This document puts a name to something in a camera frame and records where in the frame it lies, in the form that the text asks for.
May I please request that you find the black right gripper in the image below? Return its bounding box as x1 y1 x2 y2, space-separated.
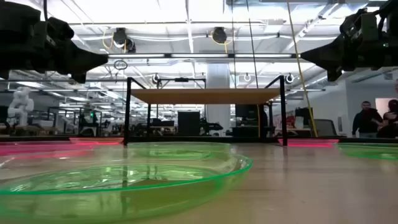
300 34 384 83

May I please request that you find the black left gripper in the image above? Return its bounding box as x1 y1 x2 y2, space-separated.
30 30 109 84

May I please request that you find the pink translucent plastic plate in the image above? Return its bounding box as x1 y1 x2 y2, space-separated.
68 137 124 146
277 138 340 148
0 142 99 158

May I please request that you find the green translucent plastic plate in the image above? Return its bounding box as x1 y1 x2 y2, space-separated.
0 152 253 224
335 142 398 162
126 141 234 162

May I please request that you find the wooden shelf with black legs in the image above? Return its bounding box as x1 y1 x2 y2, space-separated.
123 75 289 147

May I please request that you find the background robot workstation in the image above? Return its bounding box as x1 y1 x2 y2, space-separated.
46 106 103 137

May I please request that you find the person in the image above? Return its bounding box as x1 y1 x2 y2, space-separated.
377 99 398 139
352 101 384 139

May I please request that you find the black background monitor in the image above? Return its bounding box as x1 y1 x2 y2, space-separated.
235 104 259 127

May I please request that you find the LED light bar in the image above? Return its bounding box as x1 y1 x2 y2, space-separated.
107 52 295 59

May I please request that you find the white column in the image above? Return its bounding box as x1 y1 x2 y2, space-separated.
206 63 231 137

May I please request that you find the black cabinet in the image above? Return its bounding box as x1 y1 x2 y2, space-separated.
177 111 201 137

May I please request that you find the hanging cable loop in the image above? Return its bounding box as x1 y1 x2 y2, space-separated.
113 59 129 71

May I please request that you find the yellow cable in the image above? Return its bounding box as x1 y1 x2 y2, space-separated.
286 2 319 138

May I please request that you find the large hanging cable reel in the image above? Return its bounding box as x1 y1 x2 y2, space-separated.
211 26 228 45
111 27 137 54

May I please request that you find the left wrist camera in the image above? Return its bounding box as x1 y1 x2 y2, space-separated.
46 17 75 41

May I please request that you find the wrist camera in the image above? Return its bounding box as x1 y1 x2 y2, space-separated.
340 8 379 41
46 17 75 41

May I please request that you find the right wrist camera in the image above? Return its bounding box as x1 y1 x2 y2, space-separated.
340 8 379 41

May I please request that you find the black cable with coil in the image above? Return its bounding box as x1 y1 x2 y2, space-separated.
245 0 259 91

